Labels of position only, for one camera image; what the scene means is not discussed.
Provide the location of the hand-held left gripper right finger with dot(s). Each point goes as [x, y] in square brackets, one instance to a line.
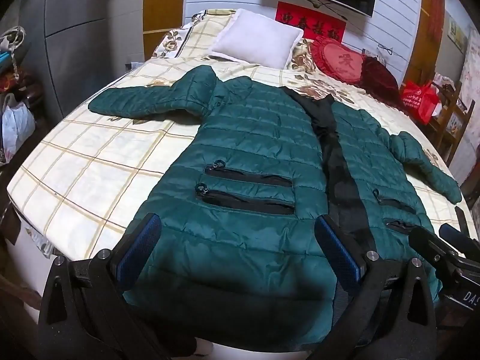
[338, 248]

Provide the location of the white square pillow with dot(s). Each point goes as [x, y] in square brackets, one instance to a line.
[255, 37]

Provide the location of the bed with floral checked sheet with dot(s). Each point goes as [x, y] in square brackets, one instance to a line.
[93, 157]

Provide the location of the yellow wooden door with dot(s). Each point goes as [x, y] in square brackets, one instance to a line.
[163, 3]

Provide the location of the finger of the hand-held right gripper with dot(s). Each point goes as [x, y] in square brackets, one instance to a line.
[455, 233]
[425, 240]

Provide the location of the dark red velvet cushion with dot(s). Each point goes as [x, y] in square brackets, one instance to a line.
[379, 78]

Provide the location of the wooden chair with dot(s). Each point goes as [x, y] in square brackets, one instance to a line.
[452, 120]

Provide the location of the red shopping bag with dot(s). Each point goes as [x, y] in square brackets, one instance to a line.
[419, 101]

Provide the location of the white plastic bag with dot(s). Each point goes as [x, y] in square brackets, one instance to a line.
[15, 125]

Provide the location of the dark green puffer jacket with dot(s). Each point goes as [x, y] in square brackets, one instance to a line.
[240, 165]

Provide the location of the red wall banner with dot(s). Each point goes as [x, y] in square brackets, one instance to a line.
[311, 22]

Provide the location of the red heart-shaped cushion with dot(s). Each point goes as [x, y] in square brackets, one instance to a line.
[339, 60]

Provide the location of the grey wardrobe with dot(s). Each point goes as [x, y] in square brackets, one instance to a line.
[86, 30]

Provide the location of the framed wall picture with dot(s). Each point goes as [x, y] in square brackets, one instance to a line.
[457, 34]

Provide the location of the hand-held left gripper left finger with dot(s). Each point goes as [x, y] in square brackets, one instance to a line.
[138, 248]

